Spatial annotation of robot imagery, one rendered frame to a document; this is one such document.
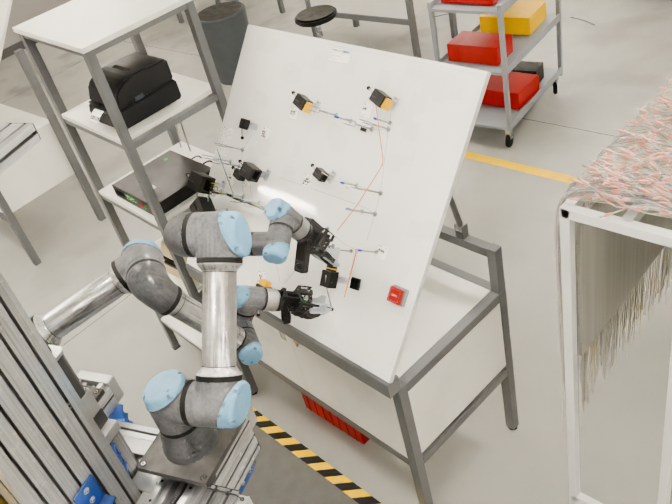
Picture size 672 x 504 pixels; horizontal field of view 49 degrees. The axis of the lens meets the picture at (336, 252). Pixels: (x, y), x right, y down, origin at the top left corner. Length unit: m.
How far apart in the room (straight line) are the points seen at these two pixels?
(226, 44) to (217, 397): 5.18
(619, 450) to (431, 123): 1.62
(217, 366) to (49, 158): 3.63
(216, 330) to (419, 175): 0.90
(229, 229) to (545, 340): 2.21
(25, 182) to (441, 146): 3.48
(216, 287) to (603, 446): 1.98
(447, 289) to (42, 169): 3.26
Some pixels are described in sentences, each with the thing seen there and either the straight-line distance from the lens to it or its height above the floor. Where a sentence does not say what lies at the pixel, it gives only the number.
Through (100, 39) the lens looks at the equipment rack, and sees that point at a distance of 2.86.
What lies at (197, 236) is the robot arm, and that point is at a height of 1.67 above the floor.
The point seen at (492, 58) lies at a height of 0.62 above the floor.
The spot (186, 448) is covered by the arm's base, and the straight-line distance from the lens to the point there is 2.02.
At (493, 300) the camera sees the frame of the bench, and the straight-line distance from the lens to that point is 2.76.
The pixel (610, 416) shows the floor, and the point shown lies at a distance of 3.43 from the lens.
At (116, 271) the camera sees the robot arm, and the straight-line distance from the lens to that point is 2.24.
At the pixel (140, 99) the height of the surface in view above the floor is 1.55.
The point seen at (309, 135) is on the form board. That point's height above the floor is 1.39.
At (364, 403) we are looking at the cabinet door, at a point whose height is 0.59.
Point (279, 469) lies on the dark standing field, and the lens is 3.44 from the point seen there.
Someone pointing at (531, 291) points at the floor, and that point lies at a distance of 3.98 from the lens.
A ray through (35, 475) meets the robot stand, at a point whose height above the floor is 1.42.
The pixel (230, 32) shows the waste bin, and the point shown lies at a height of 0.49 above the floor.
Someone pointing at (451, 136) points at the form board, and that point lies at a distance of 2.35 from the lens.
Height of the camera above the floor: 2.67
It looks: 37 degrees down
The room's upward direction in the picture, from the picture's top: 15 degrees counter-clockwise
